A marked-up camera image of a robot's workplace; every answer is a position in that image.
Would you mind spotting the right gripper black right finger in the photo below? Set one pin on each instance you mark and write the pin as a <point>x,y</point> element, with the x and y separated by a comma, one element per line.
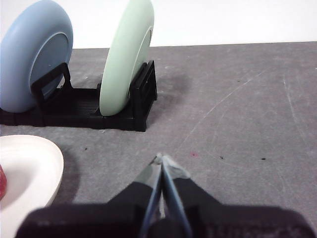
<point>185,191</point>

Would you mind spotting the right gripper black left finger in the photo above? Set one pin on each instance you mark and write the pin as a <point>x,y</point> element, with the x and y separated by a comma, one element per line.
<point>138,191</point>

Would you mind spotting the cream yellow plate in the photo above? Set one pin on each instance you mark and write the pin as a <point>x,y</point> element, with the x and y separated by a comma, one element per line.
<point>27,168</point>

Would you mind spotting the red apple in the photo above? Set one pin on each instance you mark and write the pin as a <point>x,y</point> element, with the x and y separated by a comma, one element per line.
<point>2,183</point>

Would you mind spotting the black plate rack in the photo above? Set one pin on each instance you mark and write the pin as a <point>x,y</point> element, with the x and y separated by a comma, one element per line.
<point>81,109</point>

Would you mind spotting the green plate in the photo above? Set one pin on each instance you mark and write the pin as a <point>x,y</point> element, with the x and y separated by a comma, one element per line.
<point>121,64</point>

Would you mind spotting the blue plate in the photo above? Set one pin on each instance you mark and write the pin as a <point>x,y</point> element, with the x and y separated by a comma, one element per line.
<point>22,57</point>

